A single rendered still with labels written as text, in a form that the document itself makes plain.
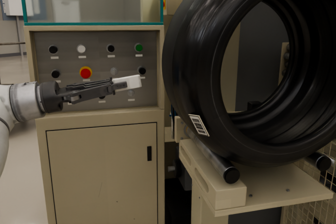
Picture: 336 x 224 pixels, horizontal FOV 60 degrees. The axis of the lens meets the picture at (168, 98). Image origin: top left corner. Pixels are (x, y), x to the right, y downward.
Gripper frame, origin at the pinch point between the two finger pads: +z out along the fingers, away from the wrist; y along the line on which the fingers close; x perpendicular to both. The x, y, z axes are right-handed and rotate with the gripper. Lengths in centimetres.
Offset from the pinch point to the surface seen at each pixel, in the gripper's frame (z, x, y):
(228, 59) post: 39.3, 4.0, 26.2
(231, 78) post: 40.0, 11.1, 26.2
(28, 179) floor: -85, 103, 167
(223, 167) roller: 20.4, 25.1, -8.1
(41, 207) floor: -68, 105, 124
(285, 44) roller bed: 71, 4, 38
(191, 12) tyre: 17.1, -14.7, -5.2
